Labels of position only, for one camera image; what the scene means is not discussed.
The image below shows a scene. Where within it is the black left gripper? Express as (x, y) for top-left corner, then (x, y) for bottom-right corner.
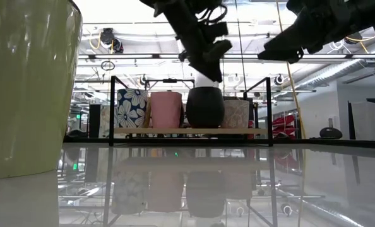
(178, 29), (234, 83)

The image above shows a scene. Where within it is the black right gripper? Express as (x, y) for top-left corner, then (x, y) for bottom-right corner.
(257, 5), (353, 65)

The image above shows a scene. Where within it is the pink mug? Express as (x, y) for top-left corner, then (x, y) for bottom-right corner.
(150, 91), (183, 129)

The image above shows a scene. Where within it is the blue white floral mug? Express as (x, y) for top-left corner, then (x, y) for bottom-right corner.
(116, 88), (149, 129)

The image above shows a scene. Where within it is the light green mug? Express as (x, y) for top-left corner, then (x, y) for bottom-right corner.
(0, 0), (83, 181)

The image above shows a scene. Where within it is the grey patterned mug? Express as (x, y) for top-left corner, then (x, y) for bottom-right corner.
(220, 100), (250, 129)

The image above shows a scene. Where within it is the red bin stack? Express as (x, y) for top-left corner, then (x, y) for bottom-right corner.
(271, 114), (297, 139)

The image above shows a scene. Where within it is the black dome object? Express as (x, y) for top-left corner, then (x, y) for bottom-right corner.
(319, 125), (343, 140)

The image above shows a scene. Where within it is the black cabinet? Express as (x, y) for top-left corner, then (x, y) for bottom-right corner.
(88, 103), (102, 139)

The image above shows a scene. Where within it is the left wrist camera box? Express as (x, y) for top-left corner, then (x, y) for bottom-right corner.
(203, 21), (230, 41)

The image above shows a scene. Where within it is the yellow cable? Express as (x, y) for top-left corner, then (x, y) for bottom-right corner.
(275, 0), (306, 140)

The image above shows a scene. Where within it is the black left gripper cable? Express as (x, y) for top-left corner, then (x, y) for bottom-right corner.
(196, 1), (228, 25)

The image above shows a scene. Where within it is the silver ventilation duct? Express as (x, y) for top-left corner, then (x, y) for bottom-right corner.
(301, 40), (375, 90)

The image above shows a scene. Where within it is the wooden shelf black metal frame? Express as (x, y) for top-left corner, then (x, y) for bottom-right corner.
(108, 75), (274, 148)

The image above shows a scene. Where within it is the black hanging ring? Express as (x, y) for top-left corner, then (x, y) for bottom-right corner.
(100, 60), (116, 72)

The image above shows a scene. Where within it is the black ceiling cable reel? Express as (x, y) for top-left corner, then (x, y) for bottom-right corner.
(99, 27), (124, 54)

